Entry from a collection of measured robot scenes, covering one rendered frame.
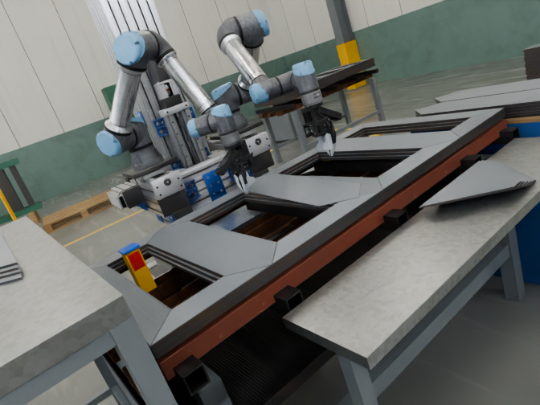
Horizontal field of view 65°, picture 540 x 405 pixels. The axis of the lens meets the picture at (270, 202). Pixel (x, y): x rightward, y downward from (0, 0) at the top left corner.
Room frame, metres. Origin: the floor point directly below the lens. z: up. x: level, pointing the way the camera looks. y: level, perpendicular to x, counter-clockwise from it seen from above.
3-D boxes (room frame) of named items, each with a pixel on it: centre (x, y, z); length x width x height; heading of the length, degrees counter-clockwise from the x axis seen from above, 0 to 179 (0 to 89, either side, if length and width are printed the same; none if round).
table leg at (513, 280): (1.59, -0.91, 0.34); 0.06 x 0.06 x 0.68; 32
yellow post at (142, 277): (1.37, 0.50, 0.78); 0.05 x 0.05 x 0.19; 32
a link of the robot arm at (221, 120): (1.67, 0.07, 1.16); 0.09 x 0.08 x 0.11; 63
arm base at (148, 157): (2.03, 0.49, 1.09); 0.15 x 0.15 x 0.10
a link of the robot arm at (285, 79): (1.68, -0.23, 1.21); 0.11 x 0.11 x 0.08; 15
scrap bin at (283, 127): (7.25, -0.67, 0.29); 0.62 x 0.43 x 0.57; 44
